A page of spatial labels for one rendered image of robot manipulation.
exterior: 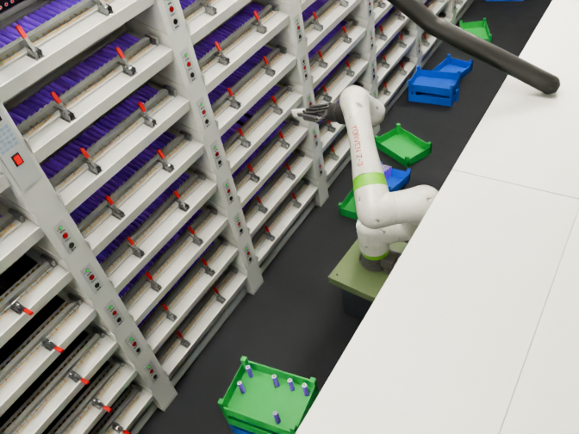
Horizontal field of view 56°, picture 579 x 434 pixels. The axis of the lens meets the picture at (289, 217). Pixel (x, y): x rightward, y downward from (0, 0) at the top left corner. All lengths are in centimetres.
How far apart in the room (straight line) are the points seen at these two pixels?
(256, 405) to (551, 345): 167
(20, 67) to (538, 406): 146
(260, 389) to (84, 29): 135
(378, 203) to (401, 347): 135
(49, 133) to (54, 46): 24
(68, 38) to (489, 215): 136
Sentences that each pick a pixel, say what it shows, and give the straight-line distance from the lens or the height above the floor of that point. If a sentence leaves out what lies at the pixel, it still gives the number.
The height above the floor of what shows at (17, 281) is 98.
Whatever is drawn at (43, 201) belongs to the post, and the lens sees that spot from 174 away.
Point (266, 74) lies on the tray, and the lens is 250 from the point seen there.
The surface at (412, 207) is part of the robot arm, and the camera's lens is 184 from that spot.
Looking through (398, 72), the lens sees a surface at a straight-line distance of 396.
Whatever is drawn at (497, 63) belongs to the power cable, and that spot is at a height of 176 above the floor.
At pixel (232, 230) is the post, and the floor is 47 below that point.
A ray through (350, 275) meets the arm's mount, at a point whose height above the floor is 32.
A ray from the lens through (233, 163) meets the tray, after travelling 236.
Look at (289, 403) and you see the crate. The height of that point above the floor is 32.
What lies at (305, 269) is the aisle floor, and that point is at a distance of 286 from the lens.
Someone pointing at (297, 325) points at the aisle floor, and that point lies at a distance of 265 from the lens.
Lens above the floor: 215
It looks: 43 degrees down
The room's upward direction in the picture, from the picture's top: 13 degrees counter-clockwise
